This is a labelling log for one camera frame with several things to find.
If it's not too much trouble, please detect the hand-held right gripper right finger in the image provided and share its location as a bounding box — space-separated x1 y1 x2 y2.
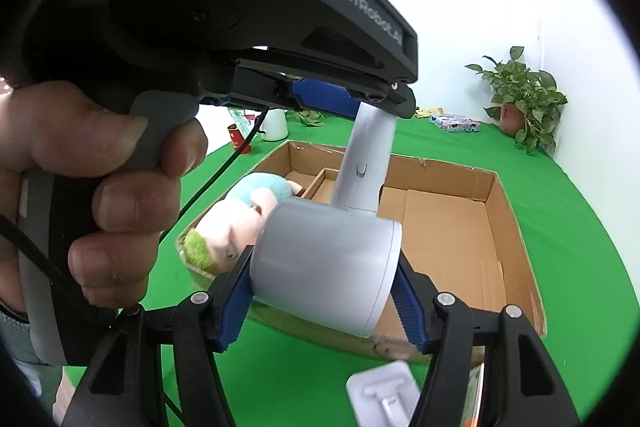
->
391 255 582 427

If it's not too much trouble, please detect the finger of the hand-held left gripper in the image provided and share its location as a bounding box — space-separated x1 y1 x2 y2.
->
235 63 363 118
350 79 418 122

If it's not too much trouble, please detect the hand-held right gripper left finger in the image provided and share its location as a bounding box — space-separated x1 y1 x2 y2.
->
59 245 257 427

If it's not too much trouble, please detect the large cardboard box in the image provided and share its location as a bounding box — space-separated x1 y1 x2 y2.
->
176 140 548 362

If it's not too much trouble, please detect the plush doll with green hair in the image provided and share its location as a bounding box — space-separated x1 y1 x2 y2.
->
182 172 305 277

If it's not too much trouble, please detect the white hair dryer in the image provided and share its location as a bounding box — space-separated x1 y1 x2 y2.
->
249 101 404 339

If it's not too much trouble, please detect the person's left hand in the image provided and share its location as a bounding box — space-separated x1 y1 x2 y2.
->
0 81 209 309

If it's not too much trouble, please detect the potted green plant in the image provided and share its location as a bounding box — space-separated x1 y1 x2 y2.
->
465 46 569 156
291 109 328 128

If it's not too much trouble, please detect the white mug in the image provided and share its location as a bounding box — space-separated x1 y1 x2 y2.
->
259 107 289 142

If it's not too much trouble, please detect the blue and white packet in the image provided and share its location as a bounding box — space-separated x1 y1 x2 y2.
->
429 113 482 134

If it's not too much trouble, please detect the green paper packet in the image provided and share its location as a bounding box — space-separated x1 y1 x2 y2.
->
230 108 258 128

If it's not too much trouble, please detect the white folding phone stand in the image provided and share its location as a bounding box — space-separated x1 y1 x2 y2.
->
346 360 422 427

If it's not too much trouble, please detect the red cup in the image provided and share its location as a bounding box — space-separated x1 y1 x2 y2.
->
227 123 254 154

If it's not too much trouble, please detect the white and green carton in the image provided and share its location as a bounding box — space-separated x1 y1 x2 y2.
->
462 361 487 427

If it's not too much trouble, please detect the green tablecloth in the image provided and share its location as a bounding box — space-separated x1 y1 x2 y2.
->
52 109 633 427

